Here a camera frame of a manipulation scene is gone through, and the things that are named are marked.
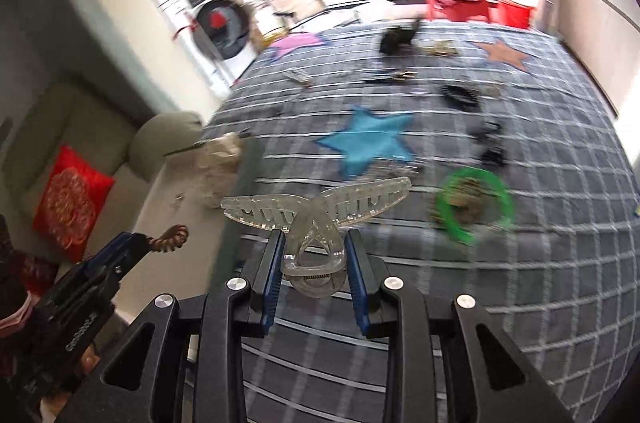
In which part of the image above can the grey rimmed beige tray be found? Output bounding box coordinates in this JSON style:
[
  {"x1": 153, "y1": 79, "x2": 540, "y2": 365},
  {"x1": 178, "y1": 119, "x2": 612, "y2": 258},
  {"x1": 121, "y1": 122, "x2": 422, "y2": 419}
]
[{"x1": 115, "y1": 130, "x2": 268, "y2": 319}]

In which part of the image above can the person's left hand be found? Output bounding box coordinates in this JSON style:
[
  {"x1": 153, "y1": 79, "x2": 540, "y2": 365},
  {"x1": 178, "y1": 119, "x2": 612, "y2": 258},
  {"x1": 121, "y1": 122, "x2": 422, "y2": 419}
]
[{"x1": 75, "y1": 344, "x2": 102, "y2": 379}]

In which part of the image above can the grey plaid star blanket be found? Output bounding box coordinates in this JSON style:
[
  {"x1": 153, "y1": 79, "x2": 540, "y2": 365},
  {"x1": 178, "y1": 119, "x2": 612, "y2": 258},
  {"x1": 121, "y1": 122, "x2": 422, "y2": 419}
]
[{"x1": 185, "y1": 15, "x2": 637, "y2": 423}]

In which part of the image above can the white polka dot scrunchie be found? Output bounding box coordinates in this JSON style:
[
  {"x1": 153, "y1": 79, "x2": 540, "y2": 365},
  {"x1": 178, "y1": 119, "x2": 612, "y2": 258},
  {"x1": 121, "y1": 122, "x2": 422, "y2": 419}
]
[{"x1": 191, "y1": 133, "x2": 247, "y2": 206}]

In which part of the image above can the red embroidered cushion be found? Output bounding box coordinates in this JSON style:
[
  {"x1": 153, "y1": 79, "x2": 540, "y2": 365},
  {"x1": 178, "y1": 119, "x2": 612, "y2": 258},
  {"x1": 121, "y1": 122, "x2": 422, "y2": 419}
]
[{"x1": 32, "y1": 144, "x2": 117, "y2": 264}]

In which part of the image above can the white low cabinet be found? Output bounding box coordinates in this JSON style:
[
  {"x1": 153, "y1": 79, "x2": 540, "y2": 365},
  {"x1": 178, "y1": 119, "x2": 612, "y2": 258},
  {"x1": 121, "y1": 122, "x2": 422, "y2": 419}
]
[{"x1": 549, "y1": 0, "x2": 640, "y2": 116}]

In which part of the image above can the beige sofa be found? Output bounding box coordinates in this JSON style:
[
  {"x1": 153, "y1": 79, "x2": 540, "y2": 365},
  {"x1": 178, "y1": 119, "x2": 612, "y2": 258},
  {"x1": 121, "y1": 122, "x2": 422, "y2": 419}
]
[{"x1": 0, "y1": 80, "x2": 226, "y2": 304}]

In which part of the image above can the red plastic bucket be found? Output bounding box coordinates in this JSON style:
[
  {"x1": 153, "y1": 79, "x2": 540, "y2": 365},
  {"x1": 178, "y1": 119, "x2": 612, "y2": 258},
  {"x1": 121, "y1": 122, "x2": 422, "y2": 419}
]
[{"x1": 497, "y1": 0, "x2": 539, "y2": 30}]

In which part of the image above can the green translucent bangle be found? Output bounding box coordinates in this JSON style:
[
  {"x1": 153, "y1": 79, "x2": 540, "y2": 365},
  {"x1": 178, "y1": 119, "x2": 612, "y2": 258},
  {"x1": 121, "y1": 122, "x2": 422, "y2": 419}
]
[{"x1": 434, "y1": 166, "x2": 516, "y2": 247}]

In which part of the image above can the black beaded hair clip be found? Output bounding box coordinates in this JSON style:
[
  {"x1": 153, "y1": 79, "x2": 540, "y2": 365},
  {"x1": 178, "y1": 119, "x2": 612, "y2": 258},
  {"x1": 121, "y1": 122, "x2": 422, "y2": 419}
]
[{"x1": 439, "y1": 83, "x2": 482, "y2": 114}]

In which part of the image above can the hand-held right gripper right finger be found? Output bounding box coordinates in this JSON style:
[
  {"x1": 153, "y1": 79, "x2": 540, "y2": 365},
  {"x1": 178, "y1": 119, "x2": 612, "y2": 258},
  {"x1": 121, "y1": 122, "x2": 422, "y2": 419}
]
[{"x1": 344, "y1": 229, "x2": 576, "y2": 423}]

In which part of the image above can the white washing machine black door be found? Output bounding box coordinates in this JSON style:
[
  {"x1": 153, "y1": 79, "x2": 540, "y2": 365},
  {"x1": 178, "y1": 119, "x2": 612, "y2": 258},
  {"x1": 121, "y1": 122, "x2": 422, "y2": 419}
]
[{"x1": 157, "y1": 0, "x2": 262, "y2": 80}]

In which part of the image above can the braided brown bracelet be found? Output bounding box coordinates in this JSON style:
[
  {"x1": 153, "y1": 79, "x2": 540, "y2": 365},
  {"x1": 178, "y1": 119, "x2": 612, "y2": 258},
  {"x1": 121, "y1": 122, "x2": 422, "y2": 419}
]
[{"x1": 434, "y1": 182, "x2": 502, "y2": 226}]

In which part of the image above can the person's left forearm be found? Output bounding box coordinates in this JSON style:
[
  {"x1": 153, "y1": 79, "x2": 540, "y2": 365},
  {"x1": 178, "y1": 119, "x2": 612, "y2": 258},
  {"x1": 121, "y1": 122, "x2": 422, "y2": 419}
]
[{"x1": 0, "y1": 215, "x2": 53, "y2": 409}]

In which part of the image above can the brown spiral hair tie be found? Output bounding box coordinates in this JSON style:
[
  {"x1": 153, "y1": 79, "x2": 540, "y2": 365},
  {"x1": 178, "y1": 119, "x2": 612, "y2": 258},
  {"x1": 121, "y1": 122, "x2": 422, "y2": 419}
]
[{"x1": 146, "y1": 225, "x2": 190, "y2": 255}]

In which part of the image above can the black bow hair clip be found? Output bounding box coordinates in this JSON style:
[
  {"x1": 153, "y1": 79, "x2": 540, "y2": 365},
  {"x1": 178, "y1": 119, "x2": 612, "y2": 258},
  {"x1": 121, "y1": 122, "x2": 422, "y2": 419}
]
[{"x1": 469, "y1": 121, "x2": 509, "y2": 167}]

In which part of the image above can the dark patterned scrunchie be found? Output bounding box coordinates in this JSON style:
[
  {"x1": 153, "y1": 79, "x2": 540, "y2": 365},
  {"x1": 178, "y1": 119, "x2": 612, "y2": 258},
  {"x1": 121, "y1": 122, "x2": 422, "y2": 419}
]
[{"x1": 378, "y1": 19, "x2": 422, "y2": 56}]

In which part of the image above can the clear plastic hair claw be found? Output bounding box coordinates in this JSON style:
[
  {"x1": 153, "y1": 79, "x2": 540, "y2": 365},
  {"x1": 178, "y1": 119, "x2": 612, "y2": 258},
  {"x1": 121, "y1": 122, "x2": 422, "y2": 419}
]
[{"x1": 221, "y1": 176, "x2": 412, "y2": 300}]

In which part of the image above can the gold chain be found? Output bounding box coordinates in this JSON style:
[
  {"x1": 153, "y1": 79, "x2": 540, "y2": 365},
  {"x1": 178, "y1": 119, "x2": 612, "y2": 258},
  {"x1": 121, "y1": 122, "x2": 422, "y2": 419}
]
[{"x1": 420, "y1": 41, "x2": 459, "y2": 57}]

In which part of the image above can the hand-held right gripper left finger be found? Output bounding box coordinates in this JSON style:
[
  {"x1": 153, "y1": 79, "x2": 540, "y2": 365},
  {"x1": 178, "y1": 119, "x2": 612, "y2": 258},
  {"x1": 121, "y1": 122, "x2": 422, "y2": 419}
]
[{"x1": 55, "y1": 229, "x2": 287, "y2": 423}]

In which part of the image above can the pearl hair clip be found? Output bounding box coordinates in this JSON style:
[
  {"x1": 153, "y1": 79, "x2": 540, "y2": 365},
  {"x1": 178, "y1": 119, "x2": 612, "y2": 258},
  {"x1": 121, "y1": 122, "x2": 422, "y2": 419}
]
[{"x1": 281, "y1": 69, "x2": 314, "y2": 90}]

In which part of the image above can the black oval hair clip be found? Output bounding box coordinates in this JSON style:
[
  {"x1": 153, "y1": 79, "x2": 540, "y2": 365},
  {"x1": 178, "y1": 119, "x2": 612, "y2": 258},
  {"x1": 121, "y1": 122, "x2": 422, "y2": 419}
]
[{"x1": 362, "y1": 70, "x2": 417, "y2": 86}]

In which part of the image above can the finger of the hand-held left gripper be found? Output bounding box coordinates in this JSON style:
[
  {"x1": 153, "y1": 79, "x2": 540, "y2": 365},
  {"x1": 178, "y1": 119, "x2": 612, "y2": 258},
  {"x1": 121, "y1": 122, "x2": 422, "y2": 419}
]
[
  {"x1": 92, "y1": 231, "x2": 151, "y2": 261},
  {"x1": 75, "y1": 250, "x2": 148, "y2": 290}
]

